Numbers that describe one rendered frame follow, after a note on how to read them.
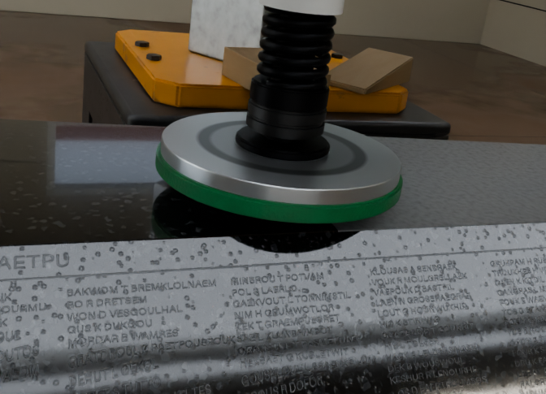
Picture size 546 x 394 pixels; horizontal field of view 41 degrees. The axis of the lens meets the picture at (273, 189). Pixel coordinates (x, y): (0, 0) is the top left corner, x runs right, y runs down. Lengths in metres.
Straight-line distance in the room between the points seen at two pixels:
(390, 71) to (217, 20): 0.34
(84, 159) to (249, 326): 0.25
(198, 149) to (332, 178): 0.12
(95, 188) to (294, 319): 0.21
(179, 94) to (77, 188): 0.61
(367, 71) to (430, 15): 6.61
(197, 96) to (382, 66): 0.39
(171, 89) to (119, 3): 5.61
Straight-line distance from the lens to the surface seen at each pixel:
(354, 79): 1.37
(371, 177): 0.61
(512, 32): 8.05
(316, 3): 0.60
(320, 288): 0.59
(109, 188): 0.65
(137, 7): 6.88
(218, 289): 0.56
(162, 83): 1.25
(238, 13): 1.41
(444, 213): 0.70
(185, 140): 0.64
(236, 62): 1.28
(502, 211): 0.74
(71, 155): 0.73
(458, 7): 8.18
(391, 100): 1.38
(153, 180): 0.68
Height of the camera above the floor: 1.06
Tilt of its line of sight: 21 degrees down
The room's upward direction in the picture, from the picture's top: 8 degrees clockwise
